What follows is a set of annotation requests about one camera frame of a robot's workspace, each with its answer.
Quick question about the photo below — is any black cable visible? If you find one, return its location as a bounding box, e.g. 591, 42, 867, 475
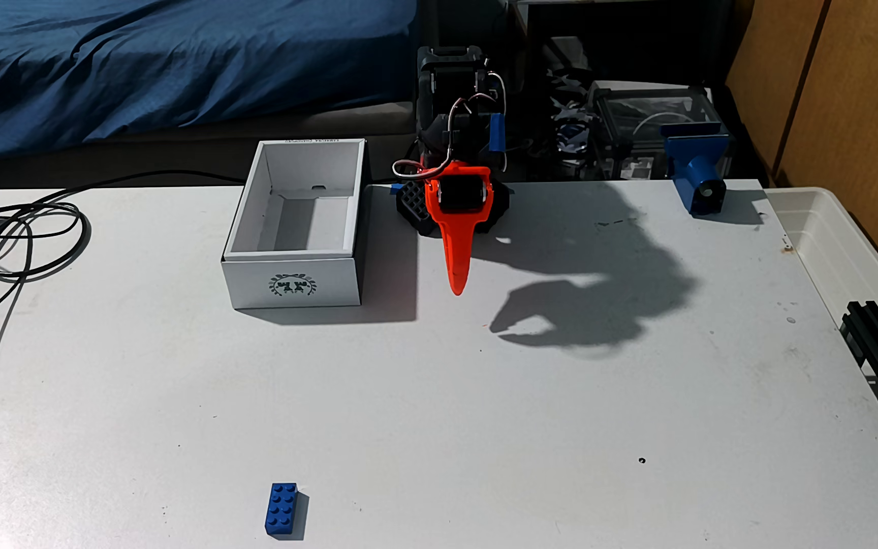
0, 169, 248, 443

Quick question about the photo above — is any blue bed blanket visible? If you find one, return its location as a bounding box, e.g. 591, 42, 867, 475
0, 0, 419, 165

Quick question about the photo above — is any blue toy brick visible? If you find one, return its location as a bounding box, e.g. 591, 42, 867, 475
264, 482, 300, 535

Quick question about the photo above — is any clear-walled black enclosure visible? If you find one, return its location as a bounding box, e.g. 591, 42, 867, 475
586, 80, 734, 182

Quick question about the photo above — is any brown wooden cabinet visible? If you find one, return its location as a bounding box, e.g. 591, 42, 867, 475
724, 0, 878, 314

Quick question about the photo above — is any grey bed base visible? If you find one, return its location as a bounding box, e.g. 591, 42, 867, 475
0, 101, 419, 190

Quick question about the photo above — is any blue printed clamp mount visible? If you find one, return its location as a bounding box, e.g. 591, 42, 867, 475
661, 126, 732, 218

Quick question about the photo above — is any white cardboard box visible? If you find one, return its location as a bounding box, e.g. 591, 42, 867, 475
221, 139, 368, 311

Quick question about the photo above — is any white plastic bin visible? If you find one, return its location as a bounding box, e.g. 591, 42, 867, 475
764, 187, 878, 359

